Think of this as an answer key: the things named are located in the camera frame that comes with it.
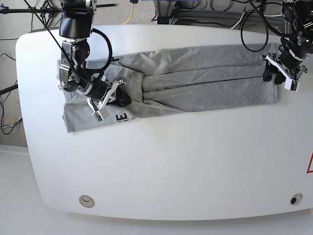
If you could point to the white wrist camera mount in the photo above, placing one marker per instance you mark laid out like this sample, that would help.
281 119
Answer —
99 111

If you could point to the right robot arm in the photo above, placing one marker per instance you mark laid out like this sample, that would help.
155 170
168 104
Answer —
74 75

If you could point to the right table grommet hole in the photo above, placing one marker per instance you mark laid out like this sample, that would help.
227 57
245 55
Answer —
296 199

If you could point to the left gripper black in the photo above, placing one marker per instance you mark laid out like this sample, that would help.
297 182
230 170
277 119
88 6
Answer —
290 59

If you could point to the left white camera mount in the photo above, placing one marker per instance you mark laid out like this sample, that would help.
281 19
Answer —
292 77

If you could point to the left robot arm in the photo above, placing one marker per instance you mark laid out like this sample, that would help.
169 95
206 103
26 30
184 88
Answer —
295 46

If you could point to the red triangle warning sticker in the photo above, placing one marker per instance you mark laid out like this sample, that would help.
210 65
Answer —
310 166

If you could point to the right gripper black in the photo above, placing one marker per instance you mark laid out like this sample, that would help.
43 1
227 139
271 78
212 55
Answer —
97 93

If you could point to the left table grommet hole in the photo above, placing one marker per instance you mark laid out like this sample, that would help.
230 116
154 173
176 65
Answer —
86 201

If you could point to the grey T-shirt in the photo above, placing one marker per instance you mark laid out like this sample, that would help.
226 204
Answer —
178 80

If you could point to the table grommet hole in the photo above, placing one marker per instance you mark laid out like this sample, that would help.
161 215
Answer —
86 201
296 199

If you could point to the aluminium frame stand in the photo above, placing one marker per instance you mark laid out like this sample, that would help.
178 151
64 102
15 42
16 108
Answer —
168 12

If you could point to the black tripod stand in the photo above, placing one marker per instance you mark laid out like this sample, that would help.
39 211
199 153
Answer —
19 11

